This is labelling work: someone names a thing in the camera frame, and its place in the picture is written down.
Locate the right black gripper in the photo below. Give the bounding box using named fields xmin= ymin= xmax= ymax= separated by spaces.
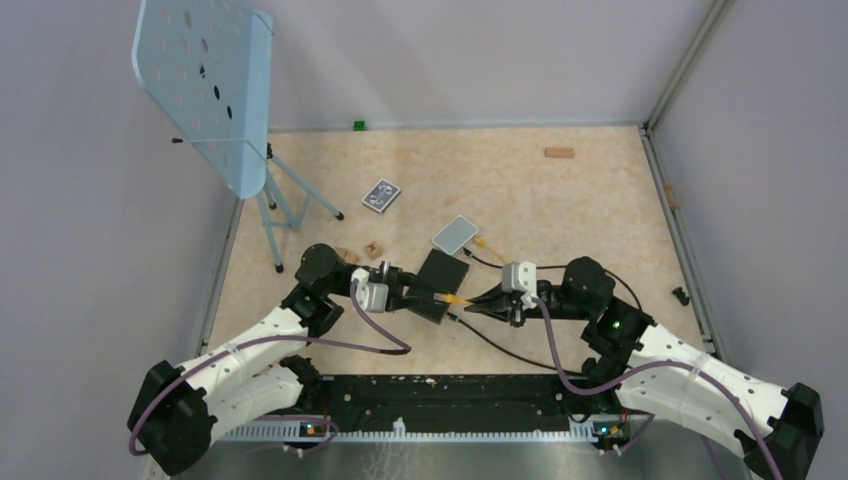
xmin=465 ymin=278 xmax=593 ymax=327

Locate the black network switch box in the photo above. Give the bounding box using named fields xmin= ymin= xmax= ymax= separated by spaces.
xmin=408 ymin=249 xmax=470 ymax=324

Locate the yellow ethernet cable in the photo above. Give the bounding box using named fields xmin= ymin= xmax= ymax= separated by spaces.
xmin=433 ymin=235 xmax=511 ymax=309

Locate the black cable with plug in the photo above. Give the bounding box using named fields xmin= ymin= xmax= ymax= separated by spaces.
xmin=447 ymin=248 xmax=647 ymax=376

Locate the grey card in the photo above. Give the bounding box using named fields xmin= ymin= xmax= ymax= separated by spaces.
xmin=432 ymin=215 xmax=479 ymax=255

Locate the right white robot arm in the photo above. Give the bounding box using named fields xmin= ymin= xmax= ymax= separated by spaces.
xmin=464 ymin=257 xmax=824 ymax=479

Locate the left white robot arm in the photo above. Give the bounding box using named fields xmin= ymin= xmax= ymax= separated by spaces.
xmin=127 ymin=243 xmax=417 ymax=476

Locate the blue playing card deck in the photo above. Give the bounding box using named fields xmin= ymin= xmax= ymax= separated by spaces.
xmin=361 ymin=178 xmax=402 ymax=215

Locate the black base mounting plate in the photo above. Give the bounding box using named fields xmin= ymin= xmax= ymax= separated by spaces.
xmin=274 ymin=374 xmax=636 ymax=434

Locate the long wooden block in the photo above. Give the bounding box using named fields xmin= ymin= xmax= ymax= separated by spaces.
xmin=544 ymin=147 xmax=576 ymax=159

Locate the small black clip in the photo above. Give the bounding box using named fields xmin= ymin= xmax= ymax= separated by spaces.
xmin=671 ymin=287 xmax=691 ymax=306

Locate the light blue music stand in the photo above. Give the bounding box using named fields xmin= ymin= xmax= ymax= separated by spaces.
xmin=131 ymin=0 xmax=345 ymax=272

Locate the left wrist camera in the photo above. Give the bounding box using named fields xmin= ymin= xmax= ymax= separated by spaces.
xmin=350 ymin=267 xmax=389 ymax=313

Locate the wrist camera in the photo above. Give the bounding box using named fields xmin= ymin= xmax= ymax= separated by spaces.
xmin=501 ymin=261 xmax=538 ymax=309
xmin=350 ymin=267 xmax=389 ymax=313

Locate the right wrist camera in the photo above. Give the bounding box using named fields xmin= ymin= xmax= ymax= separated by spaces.
xmin=501 ymin=261 xmax=538 ymax=309

